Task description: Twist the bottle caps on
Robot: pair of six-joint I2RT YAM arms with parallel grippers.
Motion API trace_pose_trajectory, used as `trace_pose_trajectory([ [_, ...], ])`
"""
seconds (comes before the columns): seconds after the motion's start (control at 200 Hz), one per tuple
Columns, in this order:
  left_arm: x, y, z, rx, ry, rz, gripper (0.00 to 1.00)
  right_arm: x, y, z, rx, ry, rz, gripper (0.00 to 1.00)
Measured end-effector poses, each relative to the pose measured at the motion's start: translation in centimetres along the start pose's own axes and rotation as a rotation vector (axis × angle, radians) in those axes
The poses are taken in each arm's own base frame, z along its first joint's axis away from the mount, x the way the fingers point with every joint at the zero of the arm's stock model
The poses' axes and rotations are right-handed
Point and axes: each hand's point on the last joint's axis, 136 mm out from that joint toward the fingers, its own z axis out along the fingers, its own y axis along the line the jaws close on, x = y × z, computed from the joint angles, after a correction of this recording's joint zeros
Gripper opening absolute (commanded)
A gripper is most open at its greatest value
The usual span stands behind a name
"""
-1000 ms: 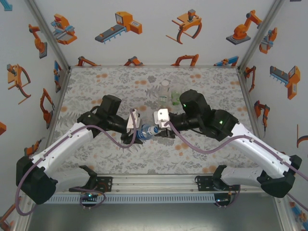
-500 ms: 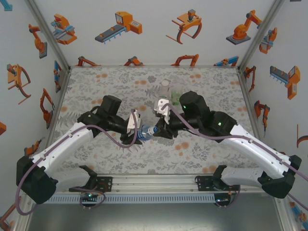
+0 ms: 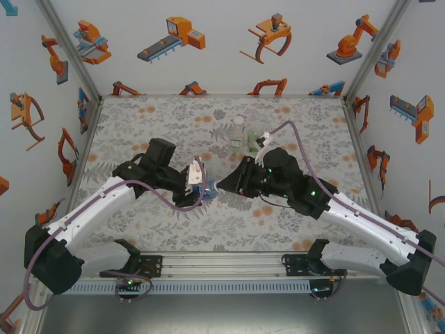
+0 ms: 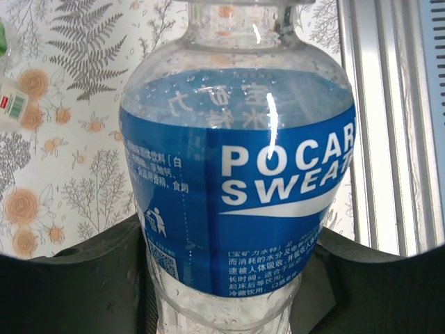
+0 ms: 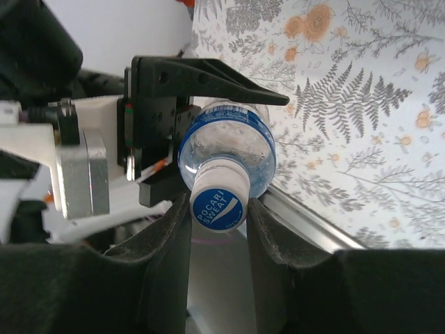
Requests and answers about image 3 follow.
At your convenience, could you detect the clear bottle blue label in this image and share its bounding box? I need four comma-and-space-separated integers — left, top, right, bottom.
194, 175, 220, 203

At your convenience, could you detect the slim clear bottle teal label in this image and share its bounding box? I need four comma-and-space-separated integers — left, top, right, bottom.
227, 116, 248, 158

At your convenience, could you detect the clear bottle light green label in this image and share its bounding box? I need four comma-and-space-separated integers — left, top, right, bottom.
245, 123, 267, 154

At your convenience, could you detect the floral patterned tablecloth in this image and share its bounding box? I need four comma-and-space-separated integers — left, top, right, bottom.
67, 95, 387, 253

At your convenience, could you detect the left controller circuit board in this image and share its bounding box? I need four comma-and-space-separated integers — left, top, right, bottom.
115, 276, 144, 290

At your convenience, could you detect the controller circuit board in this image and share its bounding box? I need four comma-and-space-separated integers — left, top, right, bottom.
310, 278, 335, 293
115, 276, 144, 290

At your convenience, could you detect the right controller circuit board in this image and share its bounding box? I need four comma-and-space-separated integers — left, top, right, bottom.
310, 278, 335, 293

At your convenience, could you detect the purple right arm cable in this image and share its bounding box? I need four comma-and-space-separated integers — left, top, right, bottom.
268, 120, 445, 307

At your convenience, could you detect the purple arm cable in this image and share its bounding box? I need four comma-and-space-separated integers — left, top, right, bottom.
22, 155, 207, 311
268, 120, 445, 307

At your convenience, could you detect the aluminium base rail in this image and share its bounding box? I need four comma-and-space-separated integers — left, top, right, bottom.
99, 250, 352, 280

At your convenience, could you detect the aluminium side rail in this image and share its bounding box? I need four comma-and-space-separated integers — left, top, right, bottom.
64, 99, 105, 223
342, 99, 387, 213

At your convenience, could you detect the white slotted cable tray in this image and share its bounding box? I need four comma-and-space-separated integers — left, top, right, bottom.
71, 279, 312, 296

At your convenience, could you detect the aluminium frame post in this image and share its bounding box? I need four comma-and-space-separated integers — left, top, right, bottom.
342, 0, 413, 105
398, 288, 430, 334
19, 288, 49, 334
34, 0, 104, 105

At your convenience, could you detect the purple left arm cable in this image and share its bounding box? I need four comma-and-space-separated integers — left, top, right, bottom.
22, 155, 207, 311

